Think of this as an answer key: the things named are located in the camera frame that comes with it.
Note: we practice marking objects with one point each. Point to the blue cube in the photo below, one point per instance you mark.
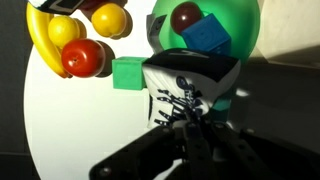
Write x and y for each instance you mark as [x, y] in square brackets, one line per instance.
[208, 35]

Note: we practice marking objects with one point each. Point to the zebra picture soft block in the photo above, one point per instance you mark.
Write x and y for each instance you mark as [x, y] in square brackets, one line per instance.
[186, 90]

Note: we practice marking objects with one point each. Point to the yellow banana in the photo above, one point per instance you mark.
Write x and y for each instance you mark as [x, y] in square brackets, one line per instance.
[40, 43]

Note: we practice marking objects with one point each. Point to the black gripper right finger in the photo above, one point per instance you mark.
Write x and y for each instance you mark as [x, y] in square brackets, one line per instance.
[240, 156]

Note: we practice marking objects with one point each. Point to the wooden tray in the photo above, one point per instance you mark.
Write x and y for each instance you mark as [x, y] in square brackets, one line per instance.
[290, 30]

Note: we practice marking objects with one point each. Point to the green red white toy block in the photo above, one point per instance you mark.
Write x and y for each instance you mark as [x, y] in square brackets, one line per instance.
[128, 73]

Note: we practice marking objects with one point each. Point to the red apple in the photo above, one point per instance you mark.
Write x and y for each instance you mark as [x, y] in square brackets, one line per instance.
[83, 58]

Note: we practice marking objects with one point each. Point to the yellow lemon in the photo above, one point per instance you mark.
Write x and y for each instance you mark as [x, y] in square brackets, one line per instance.
[63, 31]

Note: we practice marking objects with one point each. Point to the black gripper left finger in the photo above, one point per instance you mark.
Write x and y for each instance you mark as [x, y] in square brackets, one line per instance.
[146, 153]

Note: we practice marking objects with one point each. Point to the green plastic bowl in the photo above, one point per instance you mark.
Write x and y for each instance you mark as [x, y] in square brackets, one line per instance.
[233, 16]

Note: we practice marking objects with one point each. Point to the dark red ball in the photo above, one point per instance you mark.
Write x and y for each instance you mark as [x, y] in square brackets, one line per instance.
[185, 16]

